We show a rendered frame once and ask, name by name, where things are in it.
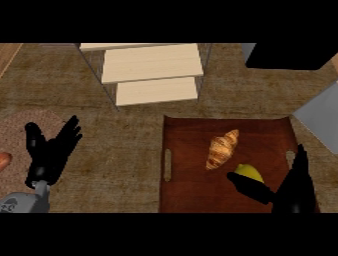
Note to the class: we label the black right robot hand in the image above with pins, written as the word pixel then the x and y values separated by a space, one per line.
pixel 293 188

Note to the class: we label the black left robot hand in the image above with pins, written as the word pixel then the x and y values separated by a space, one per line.
pixel 48 156

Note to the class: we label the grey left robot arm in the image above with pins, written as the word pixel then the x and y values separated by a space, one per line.
pixel 23 200

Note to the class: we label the dark brown wooden tray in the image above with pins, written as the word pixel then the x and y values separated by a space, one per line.
pixel 224 186

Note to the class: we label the golden brown croissant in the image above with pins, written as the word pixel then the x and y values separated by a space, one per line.
pixel 222 149

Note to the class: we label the pale wooden tiered shelf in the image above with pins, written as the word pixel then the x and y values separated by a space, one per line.
pixel 150 71

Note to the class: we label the brown woven placemat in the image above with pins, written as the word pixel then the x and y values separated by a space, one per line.
pixel 13 160

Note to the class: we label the yellow lemon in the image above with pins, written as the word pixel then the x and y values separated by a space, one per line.
pixel 249 172

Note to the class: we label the black appliance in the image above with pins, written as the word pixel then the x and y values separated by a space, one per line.
pixel 293 55

